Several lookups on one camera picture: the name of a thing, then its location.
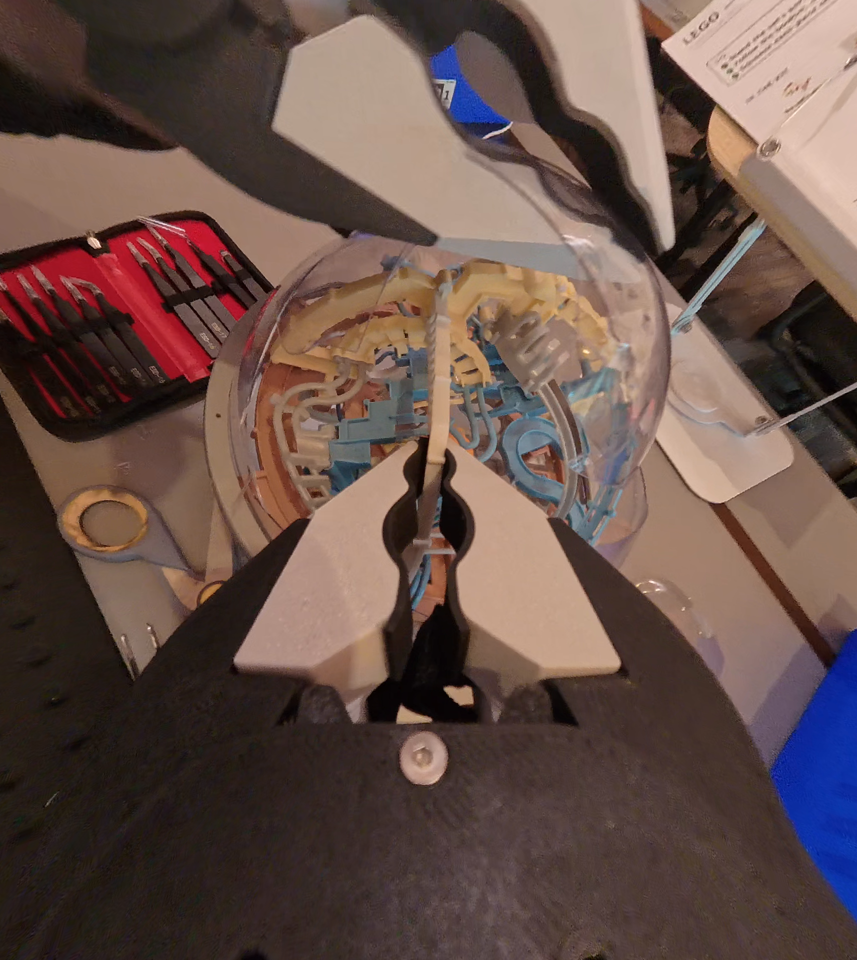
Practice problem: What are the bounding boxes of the red tool kit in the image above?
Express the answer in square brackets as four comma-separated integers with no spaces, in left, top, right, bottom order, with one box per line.
[0,209,275,442]

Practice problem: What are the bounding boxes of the black perforated pad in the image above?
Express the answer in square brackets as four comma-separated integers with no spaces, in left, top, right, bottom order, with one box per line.
[0,312,142,960]

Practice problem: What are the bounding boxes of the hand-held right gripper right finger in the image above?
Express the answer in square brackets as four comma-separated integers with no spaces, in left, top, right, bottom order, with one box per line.
[451,450,622,706]

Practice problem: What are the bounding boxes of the yellow-handled scissors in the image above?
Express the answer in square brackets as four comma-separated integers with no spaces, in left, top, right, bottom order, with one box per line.
[55,485,238,612]

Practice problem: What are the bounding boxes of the small clear dome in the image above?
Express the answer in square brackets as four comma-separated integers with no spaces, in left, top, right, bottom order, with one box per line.
[630,576,725,679]

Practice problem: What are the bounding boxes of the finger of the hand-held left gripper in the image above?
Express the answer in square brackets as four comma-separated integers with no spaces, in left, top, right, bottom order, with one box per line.
[270,14,598,253]
[456,0,680,256]

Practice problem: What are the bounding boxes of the black tweezers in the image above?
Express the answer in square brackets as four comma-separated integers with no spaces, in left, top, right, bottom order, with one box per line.
[115,620,161,679]

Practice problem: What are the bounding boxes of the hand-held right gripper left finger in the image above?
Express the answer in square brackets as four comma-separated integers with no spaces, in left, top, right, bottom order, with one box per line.
[234,440,424,706]

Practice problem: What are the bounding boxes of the clear maze ball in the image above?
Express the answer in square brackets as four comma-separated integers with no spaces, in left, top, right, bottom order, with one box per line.
[205,141,674,604]

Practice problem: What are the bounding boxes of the blue labelled storage bin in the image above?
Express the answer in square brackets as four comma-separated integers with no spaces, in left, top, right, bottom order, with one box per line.
[424,42,515,132]

